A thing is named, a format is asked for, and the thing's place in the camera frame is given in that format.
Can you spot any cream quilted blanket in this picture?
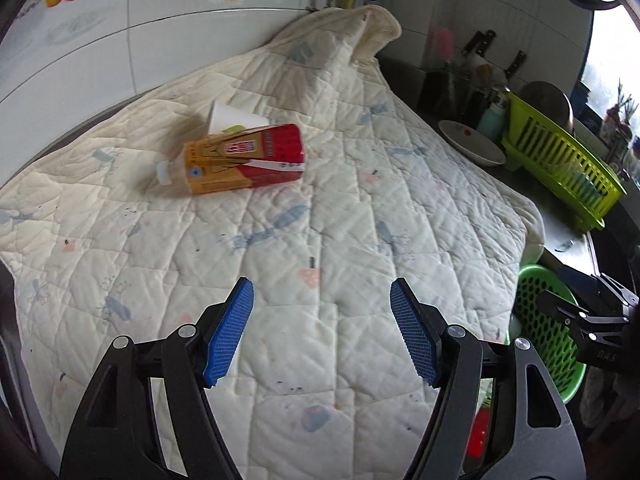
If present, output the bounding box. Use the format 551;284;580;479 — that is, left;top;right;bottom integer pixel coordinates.
0;4;544;480

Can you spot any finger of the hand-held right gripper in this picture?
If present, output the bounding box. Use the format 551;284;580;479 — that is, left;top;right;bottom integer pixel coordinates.
537;289;628;329
557;266;640;312

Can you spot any lime green dish rack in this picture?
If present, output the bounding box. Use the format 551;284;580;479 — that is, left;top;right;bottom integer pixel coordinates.
501;92;629;232

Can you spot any white bowl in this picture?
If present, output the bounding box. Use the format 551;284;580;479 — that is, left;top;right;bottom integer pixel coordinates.
438;120;508;167

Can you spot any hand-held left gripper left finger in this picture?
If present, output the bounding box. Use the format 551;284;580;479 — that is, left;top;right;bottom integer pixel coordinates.
60;276;256;480

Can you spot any green plastic basket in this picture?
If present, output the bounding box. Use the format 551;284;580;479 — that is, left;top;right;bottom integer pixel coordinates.
477;263;589;407

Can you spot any metal pot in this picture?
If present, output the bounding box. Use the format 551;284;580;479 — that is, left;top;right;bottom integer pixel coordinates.
520;81;576;134

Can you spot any red and orange drink carton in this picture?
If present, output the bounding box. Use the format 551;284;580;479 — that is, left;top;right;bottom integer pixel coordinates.
155;123;307;196

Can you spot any red printed plastic cup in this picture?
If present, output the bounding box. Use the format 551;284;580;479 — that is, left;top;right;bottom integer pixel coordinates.
466;403;491;463

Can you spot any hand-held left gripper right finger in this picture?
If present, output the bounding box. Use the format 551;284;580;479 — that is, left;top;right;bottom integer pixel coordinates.
390;277;587;480

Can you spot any teal bottle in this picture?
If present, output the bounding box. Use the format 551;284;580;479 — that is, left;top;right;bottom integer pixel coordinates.
476;100;509;142

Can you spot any dark utensil holder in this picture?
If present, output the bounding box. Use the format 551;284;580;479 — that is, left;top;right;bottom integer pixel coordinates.
425;67;494;117

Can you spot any person's right hand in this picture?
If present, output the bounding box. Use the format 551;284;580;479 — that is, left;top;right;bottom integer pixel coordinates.
579;371;622;429

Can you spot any white carton behind juice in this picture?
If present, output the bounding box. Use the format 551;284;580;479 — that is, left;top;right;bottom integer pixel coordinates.
207;100;271;135

